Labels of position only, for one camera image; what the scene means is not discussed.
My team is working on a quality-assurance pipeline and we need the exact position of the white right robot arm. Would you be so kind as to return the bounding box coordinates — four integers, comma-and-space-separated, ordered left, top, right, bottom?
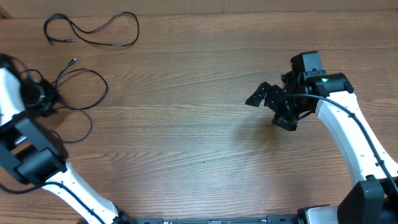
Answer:
245, 51, 397, 223

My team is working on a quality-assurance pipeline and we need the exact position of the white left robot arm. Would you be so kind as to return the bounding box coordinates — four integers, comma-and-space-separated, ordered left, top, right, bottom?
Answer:
1, 54, 135, 223

